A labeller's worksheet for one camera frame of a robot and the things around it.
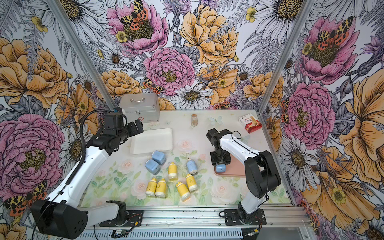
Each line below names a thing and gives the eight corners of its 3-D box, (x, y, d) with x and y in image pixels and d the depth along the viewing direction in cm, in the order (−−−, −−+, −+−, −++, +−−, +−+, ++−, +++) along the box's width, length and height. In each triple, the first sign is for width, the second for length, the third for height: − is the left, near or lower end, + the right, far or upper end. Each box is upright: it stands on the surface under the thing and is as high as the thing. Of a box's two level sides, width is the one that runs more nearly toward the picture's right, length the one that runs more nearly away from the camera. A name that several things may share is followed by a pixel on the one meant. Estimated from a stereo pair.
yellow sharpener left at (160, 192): (158, 198, 82) (155, 194, 75) (160, 183, 87) (157, 178, 81) (165, 198, 82) (163, 194, 75) (167, 183, 87) (165, 178, 81)
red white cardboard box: (248, 134, 111) (250, 129, 107) (237, 121, 119) (239, 116, 115) (260, 129, 114) (263, 124, 110) (249, 116, 122) (251, 112, 118)
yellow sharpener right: (190, 193, 83) (189, 189, 77) (185, 180, 88) (185, 174, 82) (197, 191, 84) (197, 186, 78) (192, 177, 89) (192, 172, 83)
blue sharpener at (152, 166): (146, 170, 92) (143, 164, 86) (153, 163, 95) (150, 157, 89) (155, 176, 90) (152, 171, 84) (161, 169, 92) (159, 164, 86)
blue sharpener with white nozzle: (190, 178, 89) (190, 172, 82) (186, 165, 95) (185, 158, 88) (198, 175, 90) (198, 169, 84) (193, 162, 96) (193, 155, 89)
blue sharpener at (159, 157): (151, 162, 95) (149, 156, 90) (157, 154, 98) (155, 149, 93) (162, 167, 93) (160, 162, 88) (167, 159, 96) (165, 153, 91)
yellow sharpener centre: (169, 180, 88) (167, 175, 82) (170, 167, 93) (169, 162, 87) (177, 180, 88) (175, 175, 82) (178, 167, 93) (177, 162, 87)
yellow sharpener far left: (149, 198, 82) (145, 193, 76) (151, 183, 87) (148, 177, 81) (157, 198, 82) (154, 193, 76) (159, 183, 87) (157, 177, 81)
